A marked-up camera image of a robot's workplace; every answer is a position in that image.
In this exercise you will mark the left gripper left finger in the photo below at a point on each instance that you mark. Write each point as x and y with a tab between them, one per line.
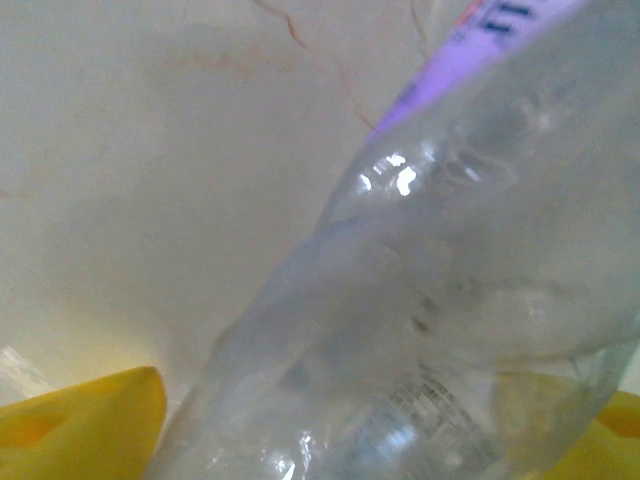
75	435

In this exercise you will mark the clear bottle pale lilac label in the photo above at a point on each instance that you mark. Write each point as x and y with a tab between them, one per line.
400	300

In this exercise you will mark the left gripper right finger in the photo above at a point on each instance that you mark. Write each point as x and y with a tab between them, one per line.
625	450

